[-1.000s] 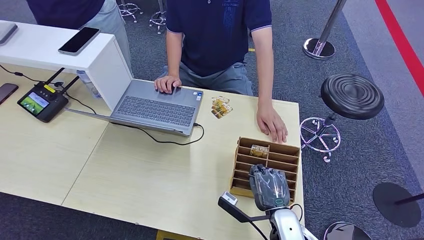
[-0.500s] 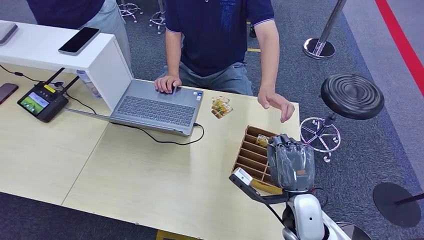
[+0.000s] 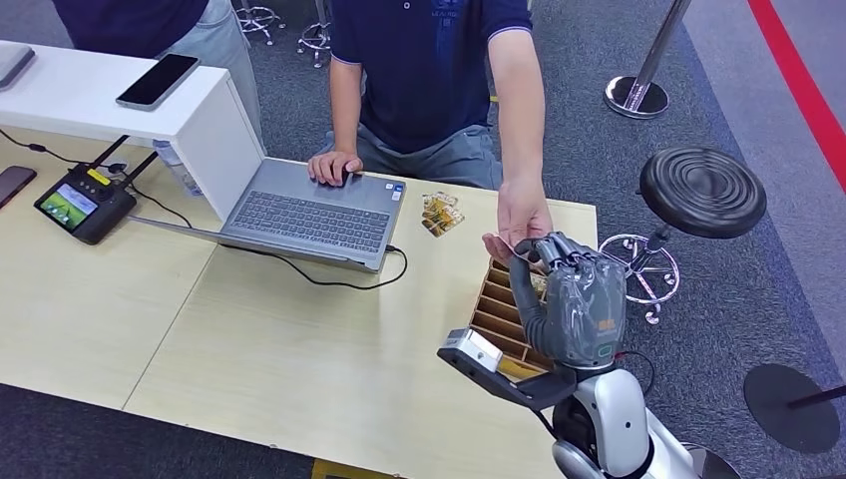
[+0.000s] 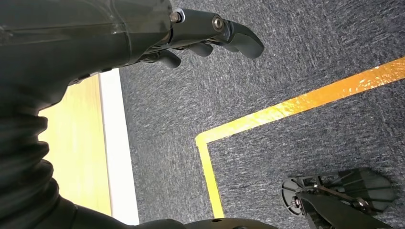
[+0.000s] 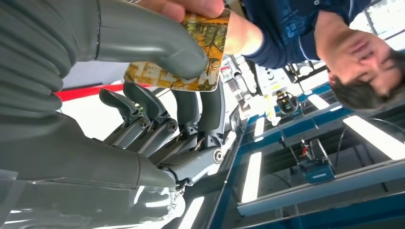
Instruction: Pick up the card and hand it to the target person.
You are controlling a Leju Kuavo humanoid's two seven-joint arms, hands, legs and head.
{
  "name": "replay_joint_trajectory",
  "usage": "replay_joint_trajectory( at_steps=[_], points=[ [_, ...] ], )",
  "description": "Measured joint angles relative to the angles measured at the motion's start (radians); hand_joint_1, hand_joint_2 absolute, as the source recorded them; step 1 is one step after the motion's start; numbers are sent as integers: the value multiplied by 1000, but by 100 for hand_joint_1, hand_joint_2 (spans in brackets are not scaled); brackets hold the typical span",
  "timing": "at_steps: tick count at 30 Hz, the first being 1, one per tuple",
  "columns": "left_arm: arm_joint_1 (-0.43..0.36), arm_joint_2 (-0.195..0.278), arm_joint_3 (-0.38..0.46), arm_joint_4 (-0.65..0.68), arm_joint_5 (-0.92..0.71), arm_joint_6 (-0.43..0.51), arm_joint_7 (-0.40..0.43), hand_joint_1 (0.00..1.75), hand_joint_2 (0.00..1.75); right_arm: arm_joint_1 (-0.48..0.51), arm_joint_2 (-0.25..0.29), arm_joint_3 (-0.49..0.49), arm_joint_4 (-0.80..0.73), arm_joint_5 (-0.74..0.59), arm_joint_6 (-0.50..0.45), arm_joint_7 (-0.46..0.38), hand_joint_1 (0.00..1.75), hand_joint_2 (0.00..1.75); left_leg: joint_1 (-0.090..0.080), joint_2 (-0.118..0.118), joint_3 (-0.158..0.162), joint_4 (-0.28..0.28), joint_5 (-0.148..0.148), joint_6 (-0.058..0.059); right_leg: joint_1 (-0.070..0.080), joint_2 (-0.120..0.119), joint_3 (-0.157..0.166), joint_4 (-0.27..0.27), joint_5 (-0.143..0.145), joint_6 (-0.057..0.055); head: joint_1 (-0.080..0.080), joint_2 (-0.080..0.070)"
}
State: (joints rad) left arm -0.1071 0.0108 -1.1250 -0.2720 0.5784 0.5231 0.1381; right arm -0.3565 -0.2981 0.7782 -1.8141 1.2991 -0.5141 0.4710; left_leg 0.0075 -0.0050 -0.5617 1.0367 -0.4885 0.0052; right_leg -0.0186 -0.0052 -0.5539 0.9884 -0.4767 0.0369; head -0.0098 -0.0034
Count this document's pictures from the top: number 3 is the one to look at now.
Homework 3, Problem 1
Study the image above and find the person's left hand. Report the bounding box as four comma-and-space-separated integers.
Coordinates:
481, 180, 555, 267

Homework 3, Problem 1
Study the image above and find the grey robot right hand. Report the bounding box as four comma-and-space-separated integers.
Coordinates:
507, 231, 628, 371

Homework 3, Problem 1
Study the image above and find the person's right hand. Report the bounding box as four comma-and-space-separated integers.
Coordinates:
306, 150, 364, 189

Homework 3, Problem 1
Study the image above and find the wooden slotted card holder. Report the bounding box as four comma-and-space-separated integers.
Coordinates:
469, 257, 557, 383

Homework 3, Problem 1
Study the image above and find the seated person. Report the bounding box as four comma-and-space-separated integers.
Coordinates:
306, 0, 555, 267

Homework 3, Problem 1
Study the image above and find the standing person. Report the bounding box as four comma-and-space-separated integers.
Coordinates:
52, 0, 264, 144

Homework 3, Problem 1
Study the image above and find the grey laptop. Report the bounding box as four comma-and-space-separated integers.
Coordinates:
129, 157, 408, 274

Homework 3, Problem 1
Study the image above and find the chrome stool base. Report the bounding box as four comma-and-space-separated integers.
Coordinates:
234, 0, 288, 48
295, 0, 336, 70

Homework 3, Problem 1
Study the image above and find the clear plastic water bottle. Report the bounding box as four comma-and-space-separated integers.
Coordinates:
153, 139, 207, 199

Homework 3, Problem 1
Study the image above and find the black round stool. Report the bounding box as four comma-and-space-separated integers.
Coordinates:
598, 146, 768, 326

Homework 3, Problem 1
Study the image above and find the black smartphone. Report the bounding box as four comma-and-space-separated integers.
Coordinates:
115, 53, 201, 113

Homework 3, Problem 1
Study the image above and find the chrome stanchion base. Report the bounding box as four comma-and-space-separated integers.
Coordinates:
680, 444, 743, 479

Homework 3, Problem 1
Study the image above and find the black stanchion base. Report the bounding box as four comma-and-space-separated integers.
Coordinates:
743, 363, 846, 455

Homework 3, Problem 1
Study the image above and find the white desk shelf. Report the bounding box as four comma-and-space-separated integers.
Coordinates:
0, 39, 265, 223

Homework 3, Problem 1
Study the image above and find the black remote controller with screen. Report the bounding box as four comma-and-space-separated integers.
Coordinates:
33, 135, 160, 246

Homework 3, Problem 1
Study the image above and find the dark brown smartphone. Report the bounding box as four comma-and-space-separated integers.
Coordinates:
0, 166, 38, 212

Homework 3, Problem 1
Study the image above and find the grey flat device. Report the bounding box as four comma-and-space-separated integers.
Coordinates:
0, 44, 37, 91

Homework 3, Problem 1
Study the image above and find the black laptop power cable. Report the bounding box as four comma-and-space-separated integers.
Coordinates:
220, 243, 410, 291

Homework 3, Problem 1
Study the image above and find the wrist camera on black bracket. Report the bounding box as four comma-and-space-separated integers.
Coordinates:
436, 327, 580, 412

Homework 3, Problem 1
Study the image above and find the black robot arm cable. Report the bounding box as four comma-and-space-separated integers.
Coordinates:
530, 408, 561, 442

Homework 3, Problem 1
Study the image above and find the chrome stanchion post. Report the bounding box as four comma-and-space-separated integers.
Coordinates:
604, 0, 693, 121

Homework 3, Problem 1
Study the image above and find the thin black controller cable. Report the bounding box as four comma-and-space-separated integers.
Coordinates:
122, 173, 195, 230
0, 129, 91, 167

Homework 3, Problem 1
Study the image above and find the yellow table frame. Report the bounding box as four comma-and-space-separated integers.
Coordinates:
310, 458, 404, 479

